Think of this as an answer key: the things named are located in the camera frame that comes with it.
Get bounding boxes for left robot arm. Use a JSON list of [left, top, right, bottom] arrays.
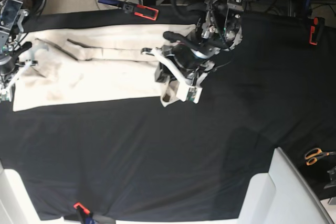
[[161, 0, 244, 83]]

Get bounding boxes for orange black clamp right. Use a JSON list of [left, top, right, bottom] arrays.
[[309, 17, 325, 46]]

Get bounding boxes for orange blue clamp bottom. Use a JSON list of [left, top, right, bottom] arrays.
[[73, 202, 116, 224]]

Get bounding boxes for blue orange clamp top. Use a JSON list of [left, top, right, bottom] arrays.
[[98, 0, 159, 21]]

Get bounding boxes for black table cloth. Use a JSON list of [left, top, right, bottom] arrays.
[[1, 7, 335, 222]]

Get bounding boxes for orange handled scissors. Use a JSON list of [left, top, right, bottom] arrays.
[[304, 148, 335, 166]]

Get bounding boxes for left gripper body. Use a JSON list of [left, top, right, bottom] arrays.
[[158, 44, 218, 82]]

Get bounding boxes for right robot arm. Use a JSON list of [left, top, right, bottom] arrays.
[[1, 0, 39, 84]]

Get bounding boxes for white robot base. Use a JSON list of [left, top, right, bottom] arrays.
[[113, 142, 331, 223], [1, 167, 65, 223]]

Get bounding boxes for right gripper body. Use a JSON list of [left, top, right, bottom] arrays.
[[1, 42, 32, 82]]

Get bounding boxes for cream white T-shirt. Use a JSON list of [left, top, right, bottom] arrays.
[[13, 24, 194, 112]]

